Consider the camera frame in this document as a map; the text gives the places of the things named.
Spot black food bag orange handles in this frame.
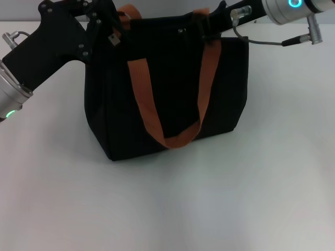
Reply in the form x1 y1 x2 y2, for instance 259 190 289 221
84 4 250 163

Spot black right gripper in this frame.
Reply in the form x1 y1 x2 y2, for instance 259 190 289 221
202 0 267 44

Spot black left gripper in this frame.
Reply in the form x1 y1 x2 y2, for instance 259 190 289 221
1 0 124 92

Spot silver zipper pull tab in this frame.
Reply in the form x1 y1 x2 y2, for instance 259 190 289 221
107 32 121 48

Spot left gripper cable silver plug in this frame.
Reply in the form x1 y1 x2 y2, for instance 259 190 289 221
2 30 34 44

